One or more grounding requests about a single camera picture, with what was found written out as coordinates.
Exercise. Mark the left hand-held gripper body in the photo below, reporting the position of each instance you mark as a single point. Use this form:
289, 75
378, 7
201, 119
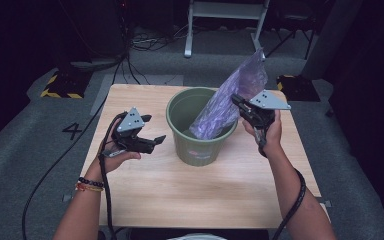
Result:
131, 121

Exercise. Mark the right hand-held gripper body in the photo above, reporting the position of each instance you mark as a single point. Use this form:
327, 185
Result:
268, 101

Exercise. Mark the purple plastic trash bag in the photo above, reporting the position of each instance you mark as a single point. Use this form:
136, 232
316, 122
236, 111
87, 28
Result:
233, 90

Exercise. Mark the green plastic trash bin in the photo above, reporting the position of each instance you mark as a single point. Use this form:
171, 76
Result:
186, 146

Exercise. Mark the person's right hand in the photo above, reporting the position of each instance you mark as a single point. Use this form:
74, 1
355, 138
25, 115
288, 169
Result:
273, 136

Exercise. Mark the person's left hand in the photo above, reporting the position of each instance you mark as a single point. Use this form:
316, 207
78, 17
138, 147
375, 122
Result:
113, 161

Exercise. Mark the black yellow striped stand base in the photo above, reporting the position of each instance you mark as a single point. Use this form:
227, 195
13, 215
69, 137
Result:
66, 86
298, 88

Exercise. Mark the black tripod stand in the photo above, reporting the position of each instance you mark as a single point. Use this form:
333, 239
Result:
293, 23

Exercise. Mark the grey column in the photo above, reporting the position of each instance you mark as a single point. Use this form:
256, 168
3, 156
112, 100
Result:
330, 36

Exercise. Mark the grey table foot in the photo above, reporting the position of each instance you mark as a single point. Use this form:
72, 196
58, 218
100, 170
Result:
326, 203
67, 198

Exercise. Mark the person's white clothing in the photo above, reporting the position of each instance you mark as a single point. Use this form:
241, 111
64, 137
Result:
196, 237

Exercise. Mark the white metal desk frame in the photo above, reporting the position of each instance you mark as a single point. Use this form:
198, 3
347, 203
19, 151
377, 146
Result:
225, 10

